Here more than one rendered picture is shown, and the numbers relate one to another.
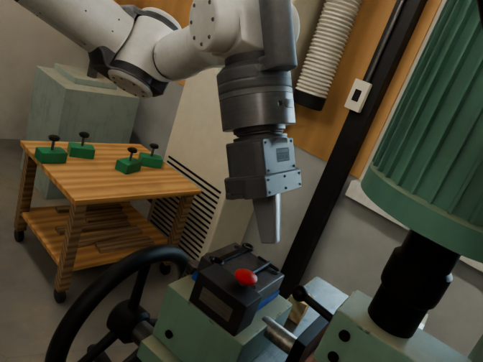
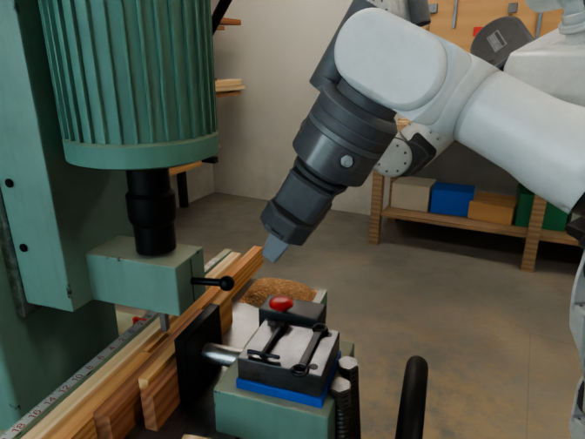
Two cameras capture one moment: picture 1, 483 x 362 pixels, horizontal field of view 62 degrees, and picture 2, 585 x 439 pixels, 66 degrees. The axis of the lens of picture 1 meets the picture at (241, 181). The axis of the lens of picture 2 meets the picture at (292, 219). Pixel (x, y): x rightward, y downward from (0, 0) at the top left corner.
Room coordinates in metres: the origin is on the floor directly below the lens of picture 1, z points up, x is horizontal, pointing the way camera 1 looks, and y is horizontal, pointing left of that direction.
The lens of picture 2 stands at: (0.94, -0.12, 1.31)
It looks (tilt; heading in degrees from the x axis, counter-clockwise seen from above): 20 degrees down; 170
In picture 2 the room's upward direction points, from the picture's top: straight up
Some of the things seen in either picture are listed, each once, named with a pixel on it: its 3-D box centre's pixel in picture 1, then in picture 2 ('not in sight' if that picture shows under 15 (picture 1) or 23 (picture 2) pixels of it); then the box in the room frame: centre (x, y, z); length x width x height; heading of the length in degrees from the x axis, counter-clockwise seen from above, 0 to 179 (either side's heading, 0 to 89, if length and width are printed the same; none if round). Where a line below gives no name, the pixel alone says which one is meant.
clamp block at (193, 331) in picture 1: (223, 318); (289, 393); (0.50, -0.04, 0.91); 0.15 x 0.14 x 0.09; 151
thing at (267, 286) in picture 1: (236, 279); (292, 341); (0.49, -0.04, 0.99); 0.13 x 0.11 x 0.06; 151
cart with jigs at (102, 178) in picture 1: (105, 204); not in sight; (1.78, 0.59, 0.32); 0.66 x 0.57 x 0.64; 142
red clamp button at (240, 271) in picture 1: (246, 276); (280, 302); (0.45, -0.05, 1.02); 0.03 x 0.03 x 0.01
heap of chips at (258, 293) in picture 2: not in sight; (279, 289); (0.23, -0.02, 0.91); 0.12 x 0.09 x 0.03; 61
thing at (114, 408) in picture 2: not in sight; (163, 367); (0.43, -0.20, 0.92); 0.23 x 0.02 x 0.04; 151
